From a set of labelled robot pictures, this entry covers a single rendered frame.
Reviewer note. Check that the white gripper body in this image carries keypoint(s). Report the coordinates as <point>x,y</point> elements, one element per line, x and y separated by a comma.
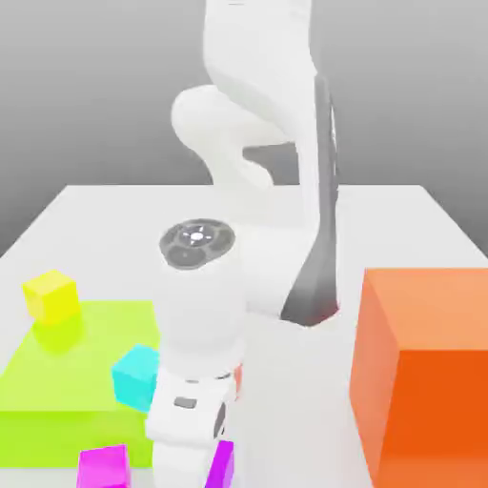
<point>179,467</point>

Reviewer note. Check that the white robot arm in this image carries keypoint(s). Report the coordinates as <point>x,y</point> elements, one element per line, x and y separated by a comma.
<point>202,305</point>

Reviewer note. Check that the small magenta cube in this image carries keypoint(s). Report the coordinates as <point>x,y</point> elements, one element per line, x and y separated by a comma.
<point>222,467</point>
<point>103,468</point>

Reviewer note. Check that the small cyan cube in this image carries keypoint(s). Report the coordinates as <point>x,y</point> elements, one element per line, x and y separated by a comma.
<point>135,377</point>

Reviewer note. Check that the small yellow cube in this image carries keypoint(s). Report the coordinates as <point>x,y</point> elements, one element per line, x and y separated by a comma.
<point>51,297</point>

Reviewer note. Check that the large lime green box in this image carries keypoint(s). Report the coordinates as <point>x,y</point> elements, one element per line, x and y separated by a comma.
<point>65,381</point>

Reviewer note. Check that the large orange box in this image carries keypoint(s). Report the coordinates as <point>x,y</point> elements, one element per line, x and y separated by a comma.
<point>434,381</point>

